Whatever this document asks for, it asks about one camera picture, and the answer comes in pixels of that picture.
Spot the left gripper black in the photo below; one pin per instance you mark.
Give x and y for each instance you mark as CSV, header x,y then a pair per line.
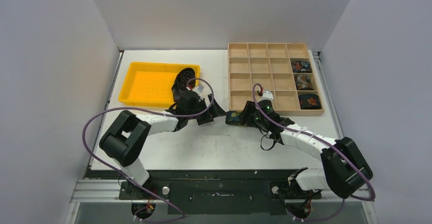
x,y
216,111

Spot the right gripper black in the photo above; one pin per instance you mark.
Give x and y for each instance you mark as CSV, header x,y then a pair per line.
x,y
247,113

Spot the blue yellow floral tie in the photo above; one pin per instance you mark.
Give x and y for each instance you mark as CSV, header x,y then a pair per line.
x,y
232,118

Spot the wooden compartment box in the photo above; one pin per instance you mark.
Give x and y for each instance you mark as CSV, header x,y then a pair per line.
x,y
269,64

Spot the yellow plastic tray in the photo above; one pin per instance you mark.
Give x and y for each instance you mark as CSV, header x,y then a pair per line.
x,y
150,84

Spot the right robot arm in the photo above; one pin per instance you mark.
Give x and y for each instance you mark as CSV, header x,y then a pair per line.
x,y
344,170

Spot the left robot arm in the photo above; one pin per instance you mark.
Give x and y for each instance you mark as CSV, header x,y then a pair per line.
x,y
125,138

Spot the black patterned tie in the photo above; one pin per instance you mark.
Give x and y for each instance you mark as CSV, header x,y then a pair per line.
x,y
180,84

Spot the rolled tie bottom slot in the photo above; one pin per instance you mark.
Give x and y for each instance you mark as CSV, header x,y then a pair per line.
x,y
309,101

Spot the rolled tie slot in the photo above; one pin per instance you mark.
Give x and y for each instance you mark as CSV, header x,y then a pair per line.
x,y
303,83
309,101
301,66

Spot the rolled tie middle slot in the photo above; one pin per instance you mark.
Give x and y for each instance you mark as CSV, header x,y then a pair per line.
x,y
303,83

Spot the rolled tie top slot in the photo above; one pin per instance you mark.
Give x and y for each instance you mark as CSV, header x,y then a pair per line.
x,y
301,66

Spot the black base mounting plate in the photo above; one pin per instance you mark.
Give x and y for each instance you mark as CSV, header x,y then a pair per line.
x,y
228,192

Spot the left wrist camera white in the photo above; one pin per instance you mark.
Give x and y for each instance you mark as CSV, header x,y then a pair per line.
x,y
198,90

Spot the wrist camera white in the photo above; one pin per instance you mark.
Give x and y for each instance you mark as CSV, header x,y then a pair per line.
x,y
198,90
266,95

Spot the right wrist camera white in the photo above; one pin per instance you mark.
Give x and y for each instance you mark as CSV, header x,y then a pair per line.
x,y
266,95

